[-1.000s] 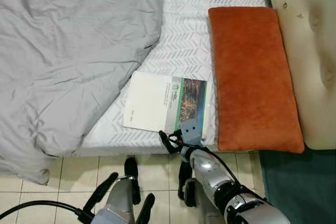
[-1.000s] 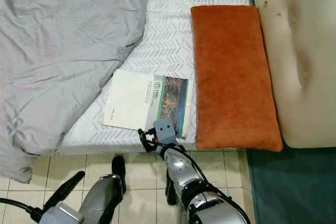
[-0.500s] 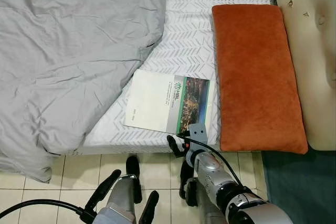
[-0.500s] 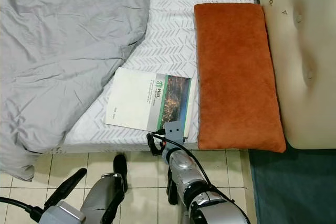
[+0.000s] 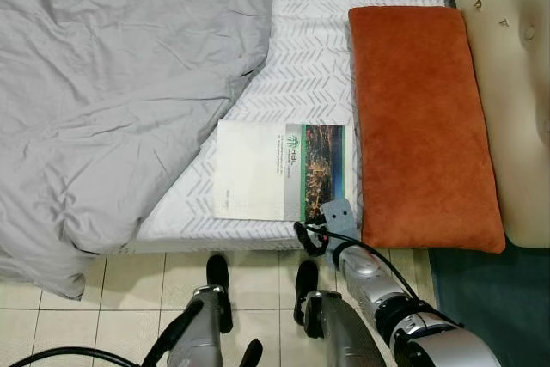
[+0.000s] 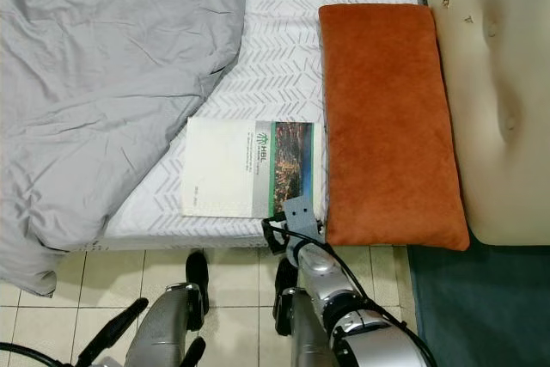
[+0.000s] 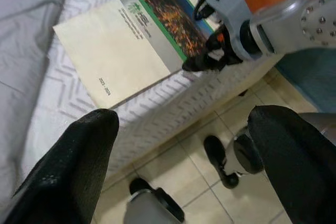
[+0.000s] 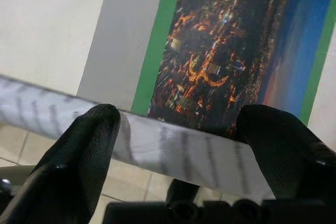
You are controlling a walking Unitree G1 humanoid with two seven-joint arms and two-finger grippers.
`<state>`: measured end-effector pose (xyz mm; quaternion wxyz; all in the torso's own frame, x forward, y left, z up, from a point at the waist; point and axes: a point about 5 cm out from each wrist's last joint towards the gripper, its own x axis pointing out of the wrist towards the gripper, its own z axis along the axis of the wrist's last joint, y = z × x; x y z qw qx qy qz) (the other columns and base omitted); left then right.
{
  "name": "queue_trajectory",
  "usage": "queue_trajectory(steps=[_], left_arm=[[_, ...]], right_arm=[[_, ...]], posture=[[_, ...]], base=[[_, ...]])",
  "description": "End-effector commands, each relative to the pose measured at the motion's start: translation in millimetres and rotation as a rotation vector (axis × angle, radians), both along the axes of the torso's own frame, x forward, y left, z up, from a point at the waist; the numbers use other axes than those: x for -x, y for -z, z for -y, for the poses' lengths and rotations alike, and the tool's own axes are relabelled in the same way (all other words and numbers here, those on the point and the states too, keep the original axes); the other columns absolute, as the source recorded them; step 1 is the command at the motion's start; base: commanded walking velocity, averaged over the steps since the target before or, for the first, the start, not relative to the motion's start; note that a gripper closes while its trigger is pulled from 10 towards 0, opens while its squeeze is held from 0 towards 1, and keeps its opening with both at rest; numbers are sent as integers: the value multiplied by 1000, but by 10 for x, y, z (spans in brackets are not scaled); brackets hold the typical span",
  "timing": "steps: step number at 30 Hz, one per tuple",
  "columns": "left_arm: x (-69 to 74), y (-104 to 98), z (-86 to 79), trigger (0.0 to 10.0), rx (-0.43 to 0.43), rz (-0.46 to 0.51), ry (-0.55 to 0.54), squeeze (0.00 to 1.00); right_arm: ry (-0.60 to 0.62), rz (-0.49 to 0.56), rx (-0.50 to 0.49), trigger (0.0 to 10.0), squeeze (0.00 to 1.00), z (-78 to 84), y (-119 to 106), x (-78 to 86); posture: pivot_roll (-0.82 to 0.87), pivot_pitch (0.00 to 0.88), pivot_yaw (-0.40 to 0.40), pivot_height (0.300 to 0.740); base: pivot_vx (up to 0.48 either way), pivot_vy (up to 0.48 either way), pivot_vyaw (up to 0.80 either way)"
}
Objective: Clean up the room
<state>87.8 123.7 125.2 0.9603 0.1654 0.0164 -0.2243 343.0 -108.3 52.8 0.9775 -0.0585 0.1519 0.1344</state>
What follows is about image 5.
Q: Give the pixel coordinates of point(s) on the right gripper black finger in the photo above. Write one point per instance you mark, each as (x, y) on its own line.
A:
(306, 242)

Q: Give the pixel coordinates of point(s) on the white book with photo cover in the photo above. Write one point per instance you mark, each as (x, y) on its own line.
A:
(258, 169)

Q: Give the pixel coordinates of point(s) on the orange velvet pillow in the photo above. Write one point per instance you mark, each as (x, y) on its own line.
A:
(421, 126)

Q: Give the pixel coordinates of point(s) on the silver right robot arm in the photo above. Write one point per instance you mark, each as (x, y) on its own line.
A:
(378, 285)

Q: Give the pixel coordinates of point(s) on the silver left leg black foot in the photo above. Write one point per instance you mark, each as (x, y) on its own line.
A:
(202, 333)

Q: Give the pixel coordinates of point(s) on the silver leg black foot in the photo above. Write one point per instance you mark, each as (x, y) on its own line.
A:
(202, 333)
(344, 333)

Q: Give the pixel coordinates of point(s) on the silver right leg black foot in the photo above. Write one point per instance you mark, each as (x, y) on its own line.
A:
(344, 333)

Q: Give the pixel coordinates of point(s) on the dark green floor rug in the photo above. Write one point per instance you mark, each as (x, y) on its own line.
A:
(498, 315)

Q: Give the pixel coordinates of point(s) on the white chevron patterned mattress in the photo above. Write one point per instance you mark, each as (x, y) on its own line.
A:
(309, 40)

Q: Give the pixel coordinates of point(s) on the cream tufted headboard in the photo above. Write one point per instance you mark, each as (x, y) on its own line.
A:
(516, 83)

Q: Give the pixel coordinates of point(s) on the grey duvet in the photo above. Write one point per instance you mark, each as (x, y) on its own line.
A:
(112, 83)

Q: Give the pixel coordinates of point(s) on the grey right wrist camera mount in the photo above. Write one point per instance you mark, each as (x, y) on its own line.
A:
(338, 215)

